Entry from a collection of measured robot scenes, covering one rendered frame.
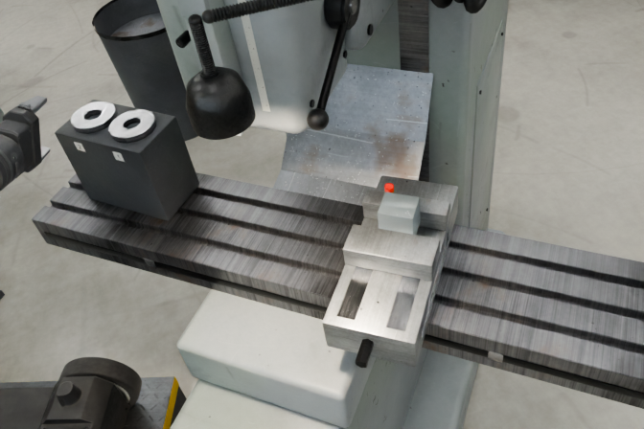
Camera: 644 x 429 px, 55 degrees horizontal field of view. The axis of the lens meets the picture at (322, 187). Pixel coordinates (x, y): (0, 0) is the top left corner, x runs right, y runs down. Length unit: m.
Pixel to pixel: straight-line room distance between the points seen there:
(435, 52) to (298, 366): 0.66
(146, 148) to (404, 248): 0.52
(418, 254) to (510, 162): 1.85
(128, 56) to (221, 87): 2.27
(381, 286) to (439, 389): 0.90
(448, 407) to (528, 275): 0.80
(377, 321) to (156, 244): 0.51
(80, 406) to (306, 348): 0.64
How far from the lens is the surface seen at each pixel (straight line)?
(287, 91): 0.83
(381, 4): 1.05
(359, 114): 1.36
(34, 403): 1.70
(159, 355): 2.35
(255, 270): 1.16
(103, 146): 1.25
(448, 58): 1.28
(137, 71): 2.95
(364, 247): 1.02
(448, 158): 1.43
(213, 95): 0.65
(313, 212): 1.24
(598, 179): 2.80
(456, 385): 1.89
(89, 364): 1.65
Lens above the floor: 1.86
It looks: 43 degrees down
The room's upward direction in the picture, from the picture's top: 10 degrees counter-clockwise
